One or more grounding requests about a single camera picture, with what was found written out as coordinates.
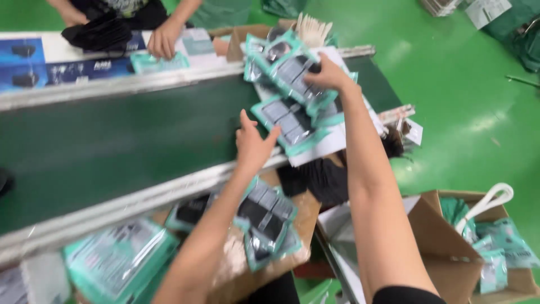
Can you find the white paper tags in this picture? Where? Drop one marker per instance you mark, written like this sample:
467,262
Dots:
411,131

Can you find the bundle of teal mask packets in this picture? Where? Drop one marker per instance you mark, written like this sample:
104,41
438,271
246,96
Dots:
282,67

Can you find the white box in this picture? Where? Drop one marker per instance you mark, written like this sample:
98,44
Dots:
29,281

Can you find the person's black clothing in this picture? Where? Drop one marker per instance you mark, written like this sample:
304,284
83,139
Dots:
274,291

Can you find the stack of black masks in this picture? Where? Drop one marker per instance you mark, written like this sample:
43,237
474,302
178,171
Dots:
99,33

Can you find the teal mask packet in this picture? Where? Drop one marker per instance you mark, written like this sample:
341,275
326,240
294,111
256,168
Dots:
265,219
158,62
190,211
289,124

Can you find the green stick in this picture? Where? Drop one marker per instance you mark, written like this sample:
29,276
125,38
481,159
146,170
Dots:
523,81

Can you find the bundle of white strips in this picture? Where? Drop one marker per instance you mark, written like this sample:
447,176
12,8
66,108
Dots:
314,29

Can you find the white printed sheet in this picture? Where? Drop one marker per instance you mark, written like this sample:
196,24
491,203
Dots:
487,12

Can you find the person's left hand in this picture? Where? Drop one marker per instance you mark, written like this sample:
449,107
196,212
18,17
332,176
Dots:
251,145

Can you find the small open cardboard box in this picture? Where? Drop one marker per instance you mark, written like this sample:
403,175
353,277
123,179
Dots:
238,40

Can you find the green conveyor belt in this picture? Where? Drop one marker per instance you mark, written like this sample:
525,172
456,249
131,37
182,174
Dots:
105,139

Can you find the large cardboard box with packets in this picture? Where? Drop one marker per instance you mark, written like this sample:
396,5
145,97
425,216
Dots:
447,245

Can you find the blue printed boxes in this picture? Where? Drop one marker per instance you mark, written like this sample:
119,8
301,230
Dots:
38,63

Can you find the stack of printed papers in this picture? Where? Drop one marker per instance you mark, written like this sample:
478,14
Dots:
438,6

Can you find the person's black sleeve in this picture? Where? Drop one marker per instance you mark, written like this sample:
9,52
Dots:
407,296

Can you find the heap of dark green bags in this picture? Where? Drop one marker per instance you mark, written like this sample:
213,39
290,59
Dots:
521,33

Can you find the person's right hand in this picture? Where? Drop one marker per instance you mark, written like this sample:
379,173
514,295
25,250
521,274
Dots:
333,78

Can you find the heap of black masks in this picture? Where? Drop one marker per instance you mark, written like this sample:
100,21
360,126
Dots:
325,177

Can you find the stack of teal packets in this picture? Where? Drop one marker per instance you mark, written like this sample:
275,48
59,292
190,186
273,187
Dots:
118,257

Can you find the green plastic bag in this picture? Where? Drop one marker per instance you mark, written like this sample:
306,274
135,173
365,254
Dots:
221,12

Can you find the white teal packet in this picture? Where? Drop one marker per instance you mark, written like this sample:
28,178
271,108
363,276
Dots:
198,46

